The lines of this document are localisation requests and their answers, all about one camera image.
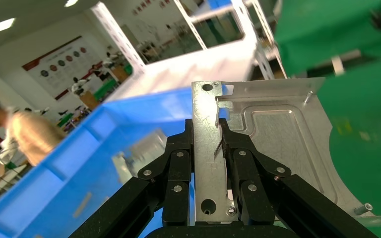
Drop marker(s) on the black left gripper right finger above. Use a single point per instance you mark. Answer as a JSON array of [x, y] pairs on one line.
[[253, 184]]

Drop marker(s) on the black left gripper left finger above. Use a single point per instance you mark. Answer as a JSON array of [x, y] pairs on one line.
[[174, 170]]

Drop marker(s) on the silver stamped metal plate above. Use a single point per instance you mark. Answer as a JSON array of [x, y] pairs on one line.
[[276, 131]]

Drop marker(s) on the blue plastic bin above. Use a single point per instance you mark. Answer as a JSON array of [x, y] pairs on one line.
[[78, 164]]

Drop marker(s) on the green table cloth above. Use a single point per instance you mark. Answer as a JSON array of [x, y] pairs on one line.
[[368, 148]]

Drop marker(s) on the person in tan shirt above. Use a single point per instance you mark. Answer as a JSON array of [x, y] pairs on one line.
[[32, 134]]

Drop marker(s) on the ceiling light panel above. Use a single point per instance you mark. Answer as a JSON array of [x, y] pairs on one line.
[[4, 25], [71, 3]]

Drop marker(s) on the dark metal frame part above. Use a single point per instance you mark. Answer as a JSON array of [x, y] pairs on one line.
[[141, 154]]

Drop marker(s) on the white metal shelf frame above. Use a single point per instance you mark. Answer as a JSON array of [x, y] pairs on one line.
[[193, 72]]

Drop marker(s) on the wall poster with circles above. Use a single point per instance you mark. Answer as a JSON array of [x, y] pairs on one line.
[[62, 62]]

